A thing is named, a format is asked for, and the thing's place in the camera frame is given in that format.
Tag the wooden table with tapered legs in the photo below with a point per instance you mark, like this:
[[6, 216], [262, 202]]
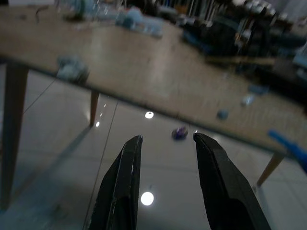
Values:
[[144, 72]]

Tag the small grey scrap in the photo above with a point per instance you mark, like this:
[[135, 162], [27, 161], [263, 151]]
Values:
[[223, 114]]

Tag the light blue cloth bundle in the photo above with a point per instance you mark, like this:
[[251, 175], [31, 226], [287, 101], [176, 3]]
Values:
[[139, 21]]

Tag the crumpled grey paper trash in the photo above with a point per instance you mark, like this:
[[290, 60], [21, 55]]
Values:
[[72, 68]]

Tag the dark equipment pile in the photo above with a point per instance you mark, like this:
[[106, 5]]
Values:
[[230, 31]]

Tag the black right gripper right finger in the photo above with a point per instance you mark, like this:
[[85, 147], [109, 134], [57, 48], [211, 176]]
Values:
[[225, 191]]

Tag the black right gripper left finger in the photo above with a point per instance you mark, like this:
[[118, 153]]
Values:
[[120, 187]]

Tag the purple crumpled wrapper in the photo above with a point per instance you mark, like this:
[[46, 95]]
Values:
[[179, 133]]

